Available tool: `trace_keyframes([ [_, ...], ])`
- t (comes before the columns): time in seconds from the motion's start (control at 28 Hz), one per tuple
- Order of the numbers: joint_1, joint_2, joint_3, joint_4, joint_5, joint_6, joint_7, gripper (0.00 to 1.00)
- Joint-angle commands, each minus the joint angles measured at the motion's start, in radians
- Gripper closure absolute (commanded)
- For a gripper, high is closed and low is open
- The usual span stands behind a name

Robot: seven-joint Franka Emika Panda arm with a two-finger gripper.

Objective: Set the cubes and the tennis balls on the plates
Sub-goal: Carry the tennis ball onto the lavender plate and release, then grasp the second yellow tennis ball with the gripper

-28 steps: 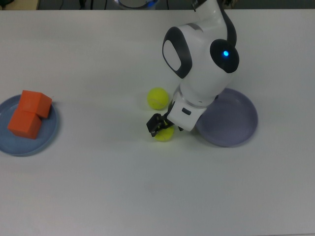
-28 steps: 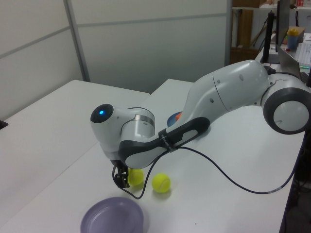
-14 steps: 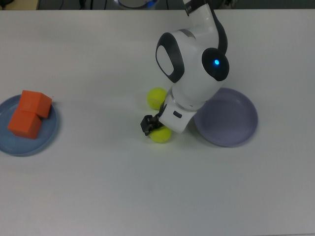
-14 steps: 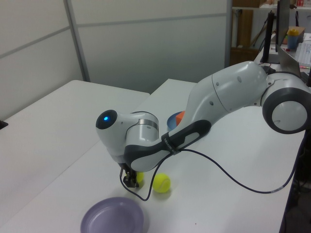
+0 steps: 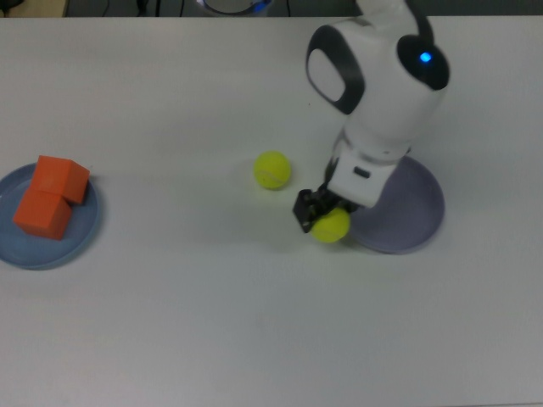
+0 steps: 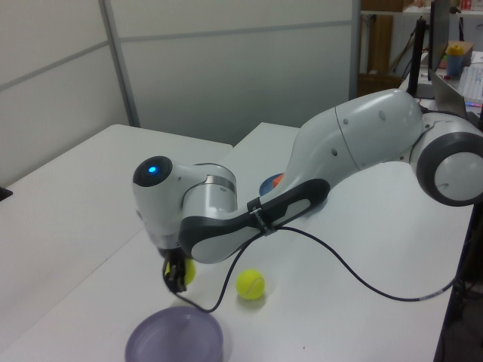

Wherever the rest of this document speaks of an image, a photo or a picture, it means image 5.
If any yellow tennis ball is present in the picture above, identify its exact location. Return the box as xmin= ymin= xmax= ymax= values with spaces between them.
xmin=253 ymin=150 xmax=293 ymax=191
xmin=311 ymin=207 xmax=351 ymax=244

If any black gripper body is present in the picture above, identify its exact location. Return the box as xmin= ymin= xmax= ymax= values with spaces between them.
xmin=316 ymin=159 xmax=355 ymax=214

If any orange cube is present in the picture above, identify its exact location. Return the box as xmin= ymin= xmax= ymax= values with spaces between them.
xmin=12 ymin=187 xmax=74 ymax=242
xmin=31 ymin=154 xmax=92 ymax=206

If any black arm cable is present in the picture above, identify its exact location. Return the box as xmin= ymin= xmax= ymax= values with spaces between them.
xmin=413 ymin=14 xmax=438 ymax=46

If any blue plate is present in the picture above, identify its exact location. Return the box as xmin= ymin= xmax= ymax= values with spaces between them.
xmin=0 ymin=163 xmax=104 ymax=271

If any purple plate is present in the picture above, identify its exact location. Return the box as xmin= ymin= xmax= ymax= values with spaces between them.
xmin=347 ymin=156 xmax=446 ymax=255

